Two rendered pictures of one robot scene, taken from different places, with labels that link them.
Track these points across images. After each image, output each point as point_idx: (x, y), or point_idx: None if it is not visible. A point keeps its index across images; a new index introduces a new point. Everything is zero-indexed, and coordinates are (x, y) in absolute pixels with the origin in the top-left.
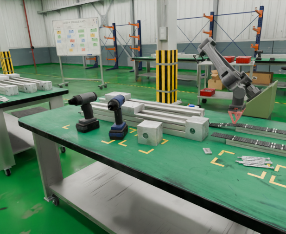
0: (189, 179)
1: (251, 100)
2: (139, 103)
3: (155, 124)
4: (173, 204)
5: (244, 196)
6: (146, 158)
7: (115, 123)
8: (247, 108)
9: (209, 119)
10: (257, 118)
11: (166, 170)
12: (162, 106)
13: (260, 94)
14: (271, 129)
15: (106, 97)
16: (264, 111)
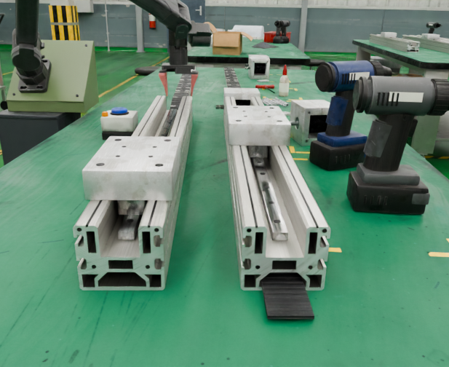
0: (356, 115)
1: (87, 76)
2: (239, 107)
3: (310, 101)
4: None
5: None
6: (362, 132)
7: (345, 136)
8: (87, 95)
9: (138, 124)
10: (76, 113)
11: (363, 122)
12: (177, 116)
13: (90, 59)
14: (180, 91)
15: (173, 180)
16: (96, 90)
